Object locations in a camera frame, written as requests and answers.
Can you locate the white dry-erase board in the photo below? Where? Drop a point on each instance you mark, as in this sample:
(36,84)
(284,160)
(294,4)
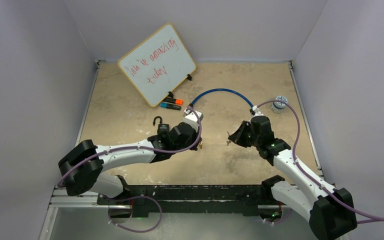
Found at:
(158,65)

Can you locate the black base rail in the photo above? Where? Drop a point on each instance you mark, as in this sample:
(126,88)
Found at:
(252,200)

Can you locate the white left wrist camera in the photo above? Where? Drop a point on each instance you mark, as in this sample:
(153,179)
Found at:
(191,119)

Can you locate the black padlock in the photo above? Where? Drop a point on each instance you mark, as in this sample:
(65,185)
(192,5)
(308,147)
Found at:
(162,128)

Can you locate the orange-capped black marker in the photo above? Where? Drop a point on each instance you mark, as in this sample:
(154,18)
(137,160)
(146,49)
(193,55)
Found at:
(173,101)

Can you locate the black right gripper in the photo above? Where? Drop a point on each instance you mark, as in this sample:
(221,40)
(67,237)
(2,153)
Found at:
(237,137)

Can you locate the blue cable lock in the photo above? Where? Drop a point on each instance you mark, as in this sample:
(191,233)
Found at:
(221,90)

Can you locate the aluminium frame rail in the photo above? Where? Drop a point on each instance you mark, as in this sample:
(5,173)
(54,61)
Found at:
(60,199)

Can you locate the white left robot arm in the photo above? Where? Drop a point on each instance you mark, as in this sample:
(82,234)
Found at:
(82,169)

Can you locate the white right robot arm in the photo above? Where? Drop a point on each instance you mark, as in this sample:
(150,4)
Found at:
(309,196)

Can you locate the blue-capped black marker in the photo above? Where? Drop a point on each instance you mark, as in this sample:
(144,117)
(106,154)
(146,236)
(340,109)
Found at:
(170,106)

